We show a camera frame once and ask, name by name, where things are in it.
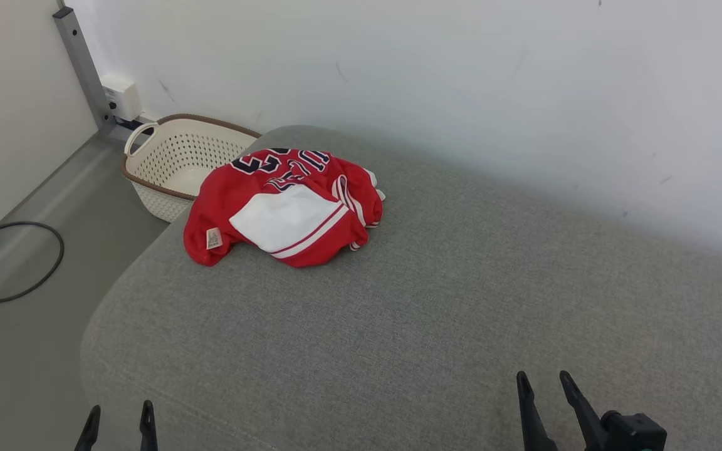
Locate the red white basketball jersey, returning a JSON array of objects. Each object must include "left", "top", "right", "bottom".
[{"left": 183, "top": 148, "right": 387, "bottom": 269}]

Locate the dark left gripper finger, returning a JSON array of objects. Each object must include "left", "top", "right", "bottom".
[
  {"left": 139, "top": 401, "right": 159, "bottom": 451},
  {"left": 74, "top": 405, "right": 102, "bottom": 451}
]

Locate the black cable loop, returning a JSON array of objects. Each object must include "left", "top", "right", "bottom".
[{"left": 0, "top": 221, "right": 65, "bottom": 305}]

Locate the grey metal post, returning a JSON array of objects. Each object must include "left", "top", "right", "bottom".
[{"left": 53, "top": 6, "right": 117, "bottom": 135}]

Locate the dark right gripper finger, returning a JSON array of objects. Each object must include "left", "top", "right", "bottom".
[
  {"left": 560, "top": 370, "right": 609, "bottom": 451},
  {"left": 516, "top": 371, "right": 559, "bottom": 451}
]

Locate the cream perforated laundry basket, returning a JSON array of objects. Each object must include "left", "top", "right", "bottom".
[{"left": 122, "top": 113, "right": 263, "bottom": 224}]

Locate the white wall box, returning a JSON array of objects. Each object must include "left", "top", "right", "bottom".
[{"left": 101, "top": 73, "right": 143, "bottom": 122}]

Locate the grey fabric sofa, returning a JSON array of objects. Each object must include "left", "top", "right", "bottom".
[{"left": 79, "top": 125, "right": 722, "bottom": 451}]

